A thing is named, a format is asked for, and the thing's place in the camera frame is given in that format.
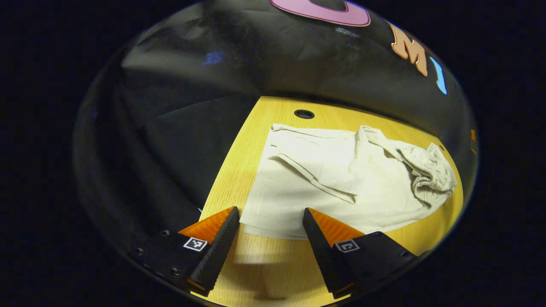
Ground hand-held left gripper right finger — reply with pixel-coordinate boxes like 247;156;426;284
302;208;416;299

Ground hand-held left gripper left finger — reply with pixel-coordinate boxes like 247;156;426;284
130;206;240;297

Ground cream white jeans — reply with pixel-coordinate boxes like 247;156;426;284
240;124;458;240

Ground black backdrop cloth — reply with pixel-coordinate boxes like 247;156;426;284
73;0;477;256

